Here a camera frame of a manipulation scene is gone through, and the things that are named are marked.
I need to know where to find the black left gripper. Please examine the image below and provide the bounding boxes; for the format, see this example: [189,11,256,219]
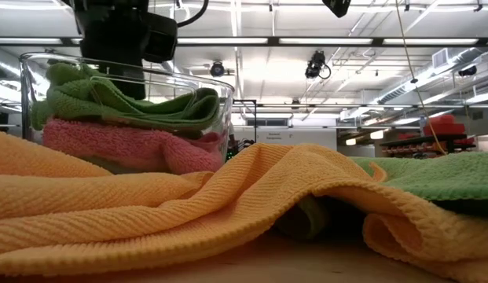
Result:
[62,0,150,101]

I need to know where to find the green microfiber towel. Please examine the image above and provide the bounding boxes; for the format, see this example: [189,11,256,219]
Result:
[30,62,222,134]
[274,151,488,241]

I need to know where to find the pink microfiber towel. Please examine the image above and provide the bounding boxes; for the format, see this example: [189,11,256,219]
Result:
[42,117,226,176]

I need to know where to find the clear plastic bin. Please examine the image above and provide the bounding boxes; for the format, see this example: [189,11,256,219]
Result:
[18,52,236,175]

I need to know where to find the overhead light bar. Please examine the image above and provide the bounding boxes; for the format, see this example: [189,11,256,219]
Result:
[0,36,488,49]

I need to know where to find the ceiling air vent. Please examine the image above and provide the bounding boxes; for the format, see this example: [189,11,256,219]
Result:
[431,48,449,69]

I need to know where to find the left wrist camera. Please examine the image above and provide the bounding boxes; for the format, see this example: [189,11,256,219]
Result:
[143,11,178,64]

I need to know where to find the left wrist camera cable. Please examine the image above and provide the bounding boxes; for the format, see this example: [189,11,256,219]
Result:
[175,0,211,28]

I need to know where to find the thin hanging cord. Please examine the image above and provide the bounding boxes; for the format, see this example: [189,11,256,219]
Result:
[395,0,449,155]

